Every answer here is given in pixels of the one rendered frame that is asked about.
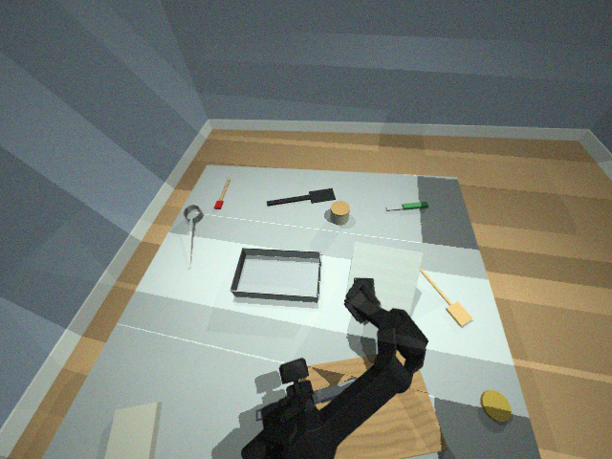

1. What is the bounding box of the yellow round disc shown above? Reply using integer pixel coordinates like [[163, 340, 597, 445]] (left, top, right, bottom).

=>
[[480, 390, 512, 422]]

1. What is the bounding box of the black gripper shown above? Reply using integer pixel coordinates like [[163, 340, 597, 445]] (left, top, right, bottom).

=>
[[279, 358, 314, 412]]

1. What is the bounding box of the grey canister with orange lid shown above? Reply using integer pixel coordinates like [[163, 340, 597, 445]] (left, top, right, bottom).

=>
[[331, 201, 350, 225]]

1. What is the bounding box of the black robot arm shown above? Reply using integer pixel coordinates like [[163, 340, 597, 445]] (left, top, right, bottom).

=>
[[241, 277, 428, 459]]

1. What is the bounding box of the wooden board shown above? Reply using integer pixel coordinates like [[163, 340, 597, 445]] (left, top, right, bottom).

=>
[[298, 354, 448, 459]]

